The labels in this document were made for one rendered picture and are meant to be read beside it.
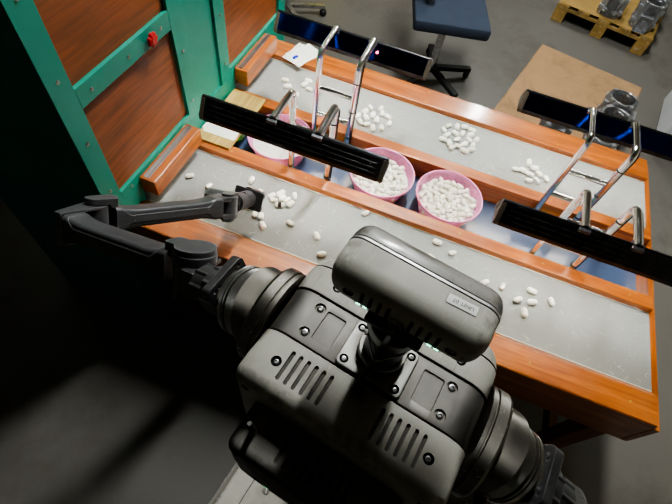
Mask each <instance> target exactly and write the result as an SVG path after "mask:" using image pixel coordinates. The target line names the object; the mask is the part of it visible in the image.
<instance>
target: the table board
mask: <svg viewBox="0 0 672 504"><path fill-rule="evenodd" d="M644 191H645V219H646V229H649V230H650V239H651V219H650V197H649V174H648V179H647V180H646V181H645V182H644ZM644 247H647V248H649V249H652V242H651V240H650V241H649V242H647V243H646V244H645V245H644ZM636 291H637V292H639V293H642V294H645V295H648V296H651V297H653V310H652V311H651V312H649V330H650V358H651V385H652V393H653V394H654V395H655V396H656V398H657V404H658V427H657V428H654V429H651V430H647V431H644V432H640V433H637V434H633V435H630V436H627V437H623V438H620V439H621V440H624V441H629V440H633V439H636V438H640V437H644V436H647V435H651V434H654V433H658V432H660V422H659V399H658V377H657V354H656V332H655V309H654V287H653V280H651V279H648V278H645V277H642V276H640V275H637V274H636Z"/></svg>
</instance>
